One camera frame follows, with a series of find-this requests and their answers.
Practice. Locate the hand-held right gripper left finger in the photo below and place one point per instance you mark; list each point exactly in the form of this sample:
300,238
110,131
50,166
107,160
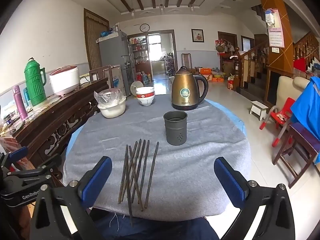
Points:
98,177

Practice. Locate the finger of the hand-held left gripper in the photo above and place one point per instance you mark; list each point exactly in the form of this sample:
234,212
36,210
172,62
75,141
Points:
17,155
47,167

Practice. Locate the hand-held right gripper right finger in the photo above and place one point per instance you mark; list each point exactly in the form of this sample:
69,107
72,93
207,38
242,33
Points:
228,180

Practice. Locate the pile of dark metal chopsticks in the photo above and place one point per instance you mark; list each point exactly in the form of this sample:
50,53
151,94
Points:
140,170

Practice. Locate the grey metal utensil holder cup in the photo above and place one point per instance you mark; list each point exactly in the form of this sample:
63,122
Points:
175,130

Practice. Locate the grey table cloth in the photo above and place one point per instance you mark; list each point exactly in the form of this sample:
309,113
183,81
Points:
190,167

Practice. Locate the carved dark wooden sideboard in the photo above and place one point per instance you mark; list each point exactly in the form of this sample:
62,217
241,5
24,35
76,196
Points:
57,120

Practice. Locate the purple water bottle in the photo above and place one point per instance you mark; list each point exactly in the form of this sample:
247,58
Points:
20,102

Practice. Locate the blue table cover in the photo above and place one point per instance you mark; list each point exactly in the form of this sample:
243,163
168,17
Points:
240,122

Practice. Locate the small blue bottle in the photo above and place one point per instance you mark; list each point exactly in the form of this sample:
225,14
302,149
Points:
26,96

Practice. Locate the white bowl with plastic wrap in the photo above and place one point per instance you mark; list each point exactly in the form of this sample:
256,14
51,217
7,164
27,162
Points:
112,108

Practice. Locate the green thermos flask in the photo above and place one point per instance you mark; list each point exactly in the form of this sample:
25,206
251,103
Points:
35,85

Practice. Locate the white step stool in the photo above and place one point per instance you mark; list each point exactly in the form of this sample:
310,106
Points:
258,107

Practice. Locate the brown wooden chair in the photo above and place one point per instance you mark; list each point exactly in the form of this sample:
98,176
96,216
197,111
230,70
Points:
300,145

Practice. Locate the person's dark blue trousers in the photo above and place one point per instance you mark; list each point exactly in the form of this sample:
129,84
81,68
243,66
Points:
160,230

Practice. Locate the red child chair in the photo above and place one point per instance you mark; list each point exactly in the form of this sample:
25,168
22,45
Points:
283,113

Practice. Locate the white rice cooker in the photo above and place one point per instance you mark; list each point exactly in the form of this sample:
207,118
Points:
65,81

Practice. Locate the stack of red-white bowls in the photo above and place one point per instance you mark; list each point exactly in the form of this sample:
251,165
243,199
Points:
145,97

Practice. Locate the round electric heater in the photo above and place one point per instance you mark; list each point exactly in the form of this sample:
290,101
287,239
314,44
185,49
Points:
134,87

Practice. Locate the white chest freezer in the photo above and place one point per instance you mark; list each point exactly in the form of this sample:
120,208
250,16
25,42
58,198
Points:
117,80

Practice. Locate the bronze electric kettle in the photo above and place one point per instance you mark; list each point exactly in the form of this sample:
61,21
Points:
183,90

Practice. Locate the dark wooden chair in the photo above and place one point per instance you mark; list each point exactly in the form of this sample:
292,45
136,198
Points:
105,76

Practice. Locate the blue cloth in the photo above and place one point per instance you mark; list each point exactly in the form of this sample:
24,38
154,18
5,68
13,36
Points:
306,110

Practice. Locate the cream sofa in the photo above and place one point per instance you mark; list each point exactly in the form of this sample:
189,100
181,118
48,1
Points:
286,87

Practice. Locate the large water bottle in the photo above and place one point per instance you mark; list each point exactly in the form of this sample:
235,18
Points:
146,78

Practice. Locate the wooden stair railing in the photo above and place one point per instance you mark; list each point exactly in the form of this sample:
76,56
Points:
241,70

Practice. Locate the orange cardboard box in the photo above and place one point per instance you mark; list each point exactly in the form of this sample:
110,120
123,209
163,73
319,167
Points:
206,71

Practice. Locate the grey refrigerator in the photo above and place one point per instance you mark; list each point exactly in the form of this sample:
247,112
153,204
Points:
111,52

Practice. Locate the tall-backed wooden chair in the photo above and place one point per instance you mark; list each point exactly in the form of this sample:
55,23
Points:
186,60

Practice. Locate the brown window curtain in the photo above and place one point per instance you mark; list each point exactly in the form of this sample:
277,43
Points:
93,42

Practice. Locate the framed flower picture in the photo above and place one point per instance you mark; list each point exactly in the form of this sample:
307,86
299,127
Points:
197,35

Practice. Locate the pink wall calendar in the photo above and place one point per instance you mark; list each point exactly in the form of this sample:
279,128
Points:
276,35

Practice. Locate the round wall clock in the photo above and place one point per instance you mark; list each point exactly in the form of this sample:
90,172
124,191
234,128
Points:
144,27

